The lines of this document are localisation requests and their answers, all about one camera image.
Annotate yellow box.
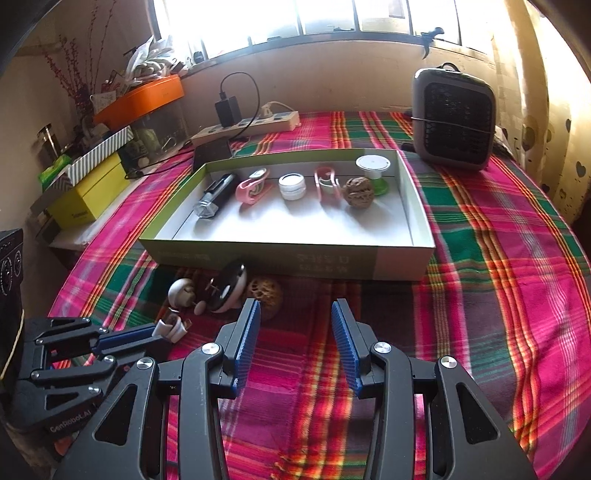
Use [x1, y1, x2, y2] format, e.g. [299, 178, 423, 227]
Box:
[46, 152, 133, 230]

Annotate glass tank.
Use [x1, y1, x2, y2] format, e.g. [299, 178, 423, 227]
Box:
[127, 104, 190, 161]

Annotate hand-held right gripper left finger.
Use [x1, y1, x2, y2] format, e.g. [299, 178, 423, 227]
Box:
[53, 298, 262, 480]

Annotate green white spool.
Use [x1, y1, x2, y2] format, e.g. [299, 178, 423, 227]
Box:
[355, 154, 393, 196]

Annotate green tissue pack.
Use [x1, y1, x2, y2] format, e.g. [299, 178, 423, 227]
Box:
[38, 156, 73, 191]

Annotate orange box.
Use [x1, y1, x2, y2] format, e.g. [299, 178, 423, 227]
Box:
[93, 75, 185, 130]

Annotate green cardboard box lid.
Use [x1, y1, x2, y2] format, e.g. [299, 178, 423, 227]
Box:
[139, 148, 436, 281]

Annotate dried red branches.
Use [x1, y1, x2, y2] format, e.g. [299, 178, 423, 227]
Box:
[41, 0, 108, 112]

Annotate window with metal bars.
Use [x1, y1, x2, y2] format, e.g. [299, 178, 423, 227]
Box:
[152, 0, 507, 57]

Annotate black charger with cable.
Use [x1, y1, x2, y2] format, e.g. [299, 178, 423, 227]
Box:
[215, 71, 262, 141]

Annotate black flashlight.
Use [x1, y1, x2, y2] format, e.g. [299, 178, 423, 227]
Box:
[193, 173, 239, 220]

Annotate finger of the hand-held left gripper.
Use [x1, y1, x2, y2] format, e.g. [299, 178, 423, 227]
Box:
[23, 318, 158, 361]
[30, 354, 139, 412]

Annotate small mushroom figure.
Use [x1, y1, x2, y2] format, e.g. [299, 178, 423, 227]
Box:
[167, 277, 197, 311]

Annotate small white jar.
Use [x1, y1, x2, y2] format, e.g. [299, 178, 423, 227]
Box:
[278, 174, 307, 201]

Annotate white board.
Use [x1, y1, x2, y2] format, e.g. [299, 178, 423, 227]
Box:
[48, 225, 101, 253]

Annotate brown walnut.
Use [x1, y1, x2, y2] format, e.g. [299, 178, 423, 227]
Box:
[246, 276, 283, 320]
[342, 176, 376, 209]

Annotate metal cup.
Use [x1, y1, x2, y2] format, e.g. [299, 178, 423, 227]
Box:
[34, 124, 59, 165]

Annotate grey space heater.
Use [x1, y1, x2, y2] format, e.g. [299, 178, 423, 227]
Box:
[412, 62, 498, 172]

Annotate heart print curtain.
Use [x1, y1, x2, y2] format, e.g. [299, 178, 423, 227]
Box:
[502, 0, 591, 224]

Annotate black white round gadget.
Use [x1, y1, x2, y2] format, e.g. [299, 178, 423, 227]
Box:
[205, 259, 250, 314]

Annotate white power strip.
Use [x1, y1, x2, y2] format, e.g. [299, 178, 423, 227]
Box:
[191, 111, 301, 147]

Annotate window handle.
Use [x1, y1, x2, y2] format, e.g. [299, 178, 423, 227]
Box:
[421, 26, 447, 59]

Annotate pale pink small clip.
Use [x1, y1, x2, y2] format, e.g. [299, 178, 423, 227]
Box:
[154, 314, 193, 343]

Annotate striped box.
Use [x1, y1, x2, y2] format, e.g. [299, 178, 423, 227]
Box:
[68, 127, 135, 188]

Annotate plaid blanket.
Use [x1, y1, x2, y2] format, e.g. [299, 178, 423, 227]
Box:
[48, 111, 591, 480]

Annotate plastic bags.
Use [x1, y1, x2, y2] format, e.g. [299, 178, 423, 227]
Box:
[124, 34, 188, 80]

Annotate black cable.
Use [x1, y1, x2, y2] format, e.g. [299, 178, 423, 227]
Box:
[124, 147, 195, 179]

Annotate dark phone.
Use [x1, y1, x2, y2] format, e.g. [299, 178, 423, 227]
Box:
[193, 140, 233, 172]

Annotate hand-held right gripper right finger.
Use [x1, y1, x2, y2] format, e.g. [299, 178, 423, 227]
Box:
[331, 298, 539, 480]

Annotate black speaker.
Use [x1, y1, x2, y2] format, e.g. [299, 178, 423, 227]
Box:
[0, 228, 25, 385]

